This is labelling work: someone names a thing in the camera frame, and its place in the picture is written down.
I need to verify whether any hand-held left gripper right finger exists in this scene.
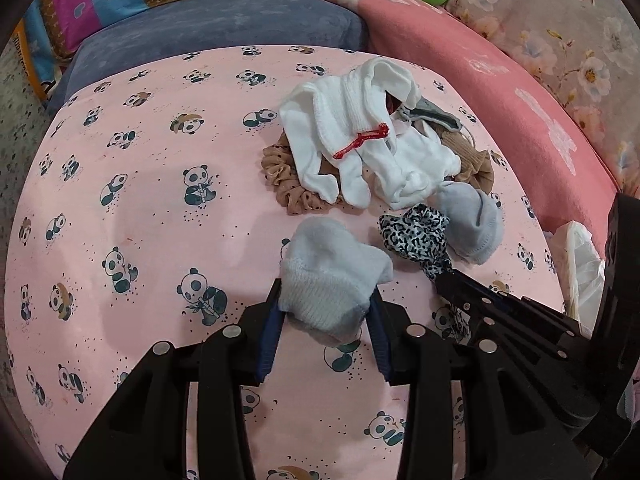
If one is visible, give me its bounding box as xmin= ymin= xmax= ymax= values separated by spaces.
xmin=367 ymin=294 xmax=587 ymax=480

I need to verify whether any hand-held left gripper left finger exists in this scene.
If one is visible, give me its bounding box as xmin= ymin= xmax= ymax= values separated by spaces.
xmin=65 ymin=279 xmax=287 ymax=480

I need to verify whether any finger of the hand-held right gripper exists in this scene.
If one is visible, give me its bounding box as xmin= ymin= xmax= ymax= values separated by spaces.
xmin=452 ymin=305 xmax=581 ymax=361
xmin=433 ymin=269 xmax=598 ymax=342

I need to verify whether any bin with white bag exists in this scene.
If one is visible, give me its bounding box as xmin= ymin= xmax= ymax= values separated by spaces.
xmin=544 ymin=220 xmax=610 ymax=322

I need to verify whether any light blue knit sock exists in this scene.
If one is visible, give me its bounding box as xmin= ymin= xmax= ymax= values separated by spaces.
xmin=277 ymin=216 xmax=394 ymax=347

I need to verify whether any leopard print cloth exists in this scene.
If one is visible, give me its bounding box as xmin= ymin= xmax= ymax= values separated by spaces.
xmin=378 ymin=205 xmax=454 ymax=282

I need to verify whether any grey-blue sock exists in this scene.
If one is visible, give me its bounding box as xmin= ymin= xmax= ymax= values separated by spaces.
xmin=436 ymin=181 xmax=504 ymax=266

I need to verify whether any white sock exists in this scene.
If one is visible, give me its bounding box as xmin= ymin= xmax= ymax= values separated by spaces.
xmin=369 ymin=127 xmax=462 ymax=212

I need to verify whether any grey cloth piece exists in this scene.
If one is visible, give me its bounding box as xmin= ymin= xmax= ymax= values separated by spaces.
xmin=399 ymin=97 xmax=464 ymax=134

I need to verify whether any pink blanket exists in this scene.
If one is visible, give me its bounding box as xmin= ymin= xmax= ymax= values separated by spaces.
xmin=277 ymin=0 xmax=626 ymax=235

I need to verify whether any grey floral cloth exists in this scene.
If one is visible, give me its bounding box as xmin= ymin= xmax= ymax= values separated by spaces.
xmin=444 ymin=0 xmax=640 ymax=198

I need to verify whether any blue-grey cushion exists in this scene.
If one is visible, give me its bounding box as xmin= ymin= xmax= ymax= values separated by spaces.
xmin=45 ymin=0 xmax=372 ymax=117

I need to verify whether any red string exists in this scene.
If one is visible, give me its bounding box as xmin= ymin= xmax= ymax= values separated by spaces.
xmin=332 ymin=123 xmax=390 ymax=160

